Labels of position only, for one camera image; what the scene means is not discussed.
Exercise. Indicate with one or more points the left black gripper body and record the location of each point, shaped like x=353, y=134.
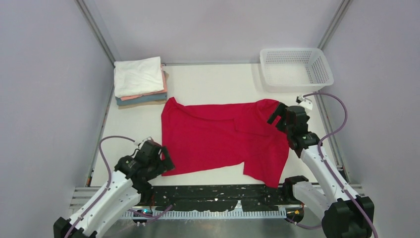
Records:
x=161, y=157

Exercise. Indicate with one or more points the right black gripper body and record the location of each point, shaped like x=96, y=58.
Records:
x=284, y=116

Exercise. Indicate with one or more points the red t shirt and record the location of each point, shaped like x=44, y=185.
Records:
x=206, y=137

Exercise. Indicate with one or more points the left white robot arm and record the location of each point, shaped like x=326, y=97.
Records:
x=127, y=185

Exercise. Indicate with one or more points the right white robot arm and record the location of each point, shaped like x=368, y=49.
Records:
x=342, y=211

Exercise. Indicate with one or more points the white plastic basket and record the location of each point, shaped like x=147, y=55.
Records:
x=294, y=70

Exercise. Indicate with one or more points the blue folded t shirt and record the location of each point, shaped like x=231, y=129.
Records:
x=142, y=99

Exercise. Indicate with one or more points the white folded t shirt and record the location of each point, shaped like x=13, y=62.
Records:
x=137, y=77

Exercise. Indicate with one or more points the tan folded t shirt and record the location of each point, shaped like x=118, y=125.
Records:
x=164, y=76

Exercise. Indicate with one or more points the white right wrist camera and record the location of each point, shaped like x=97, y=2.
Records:
x=305, y=103

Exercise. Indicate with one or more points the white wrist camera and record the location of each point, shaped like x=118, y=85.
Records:
x=139, y=143
x=305, y=103

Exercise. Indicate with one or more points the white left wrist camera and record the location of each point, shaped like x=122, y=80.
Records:
x=139, y=143

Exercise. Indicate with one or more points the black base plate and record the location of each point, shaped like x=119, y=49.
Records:
x=218, y=198

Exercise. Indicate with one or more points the aluminium front rail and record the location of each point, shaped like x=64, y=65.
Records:
x=282, y=211

